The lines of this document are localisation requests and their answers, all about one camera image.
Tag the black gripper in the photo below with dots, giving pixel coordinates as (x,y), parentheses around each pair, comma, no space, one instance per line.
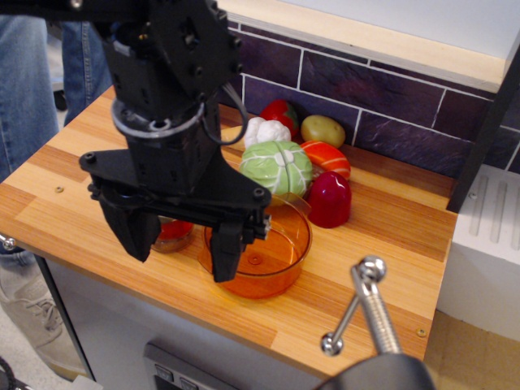
(173,166)

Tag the clear jar of almonds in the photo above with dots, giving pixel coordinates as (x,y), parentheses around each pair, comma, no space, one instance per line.
(175,235)

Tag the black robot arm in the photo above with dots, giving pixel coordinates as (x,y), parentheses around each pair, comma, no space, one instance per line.
(168,62)

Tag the orange transparent plastic pot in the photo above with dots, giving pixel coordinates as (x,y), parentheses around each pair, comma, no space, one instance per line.
(269,267)

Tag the green toy cabbage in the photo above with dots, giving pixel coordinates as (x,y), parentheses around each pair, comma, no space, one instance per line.
(280,166)

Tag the white toy cauliflower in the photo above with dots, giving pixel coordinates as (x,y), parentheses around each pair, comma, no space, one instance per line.
(260,130)

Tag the grey control panel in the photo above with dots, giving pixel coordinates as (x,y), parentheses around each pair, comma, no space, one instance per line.
(167,371)

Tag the dark red toy cup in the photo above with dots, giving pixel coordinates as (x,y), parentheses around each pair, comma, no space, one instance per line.
(330,199)

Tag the red toy strawberry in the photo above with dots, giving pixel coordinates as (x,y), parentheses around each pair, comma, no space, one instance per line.
(282,111)

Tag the orange salmon sushi toy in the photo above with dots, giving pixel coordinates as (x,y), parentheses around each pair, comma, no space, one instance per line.
(325,157)

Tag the grey sneaker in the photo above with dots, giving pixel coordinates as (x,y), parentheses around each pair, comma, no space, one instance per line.
(27,301)

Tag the yellow toy potato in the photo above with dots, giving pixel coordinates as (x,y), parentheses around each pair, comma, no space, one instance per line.
(323,128)

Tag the small metal knob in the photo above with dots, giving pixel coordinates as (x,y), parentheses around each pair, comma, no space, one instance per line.
(8,243)

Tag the white ribbed sink unit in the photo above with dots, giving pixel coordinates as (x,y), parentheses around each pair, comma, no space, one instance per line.
(481,280)

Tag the metal clamp screw handle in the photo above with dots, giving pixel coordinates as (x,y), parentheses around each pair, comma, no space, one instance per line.
(390,368)

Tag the dark grey vertical post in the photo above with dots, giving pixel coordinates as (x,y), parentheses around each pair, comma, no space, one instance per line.
(487,131)

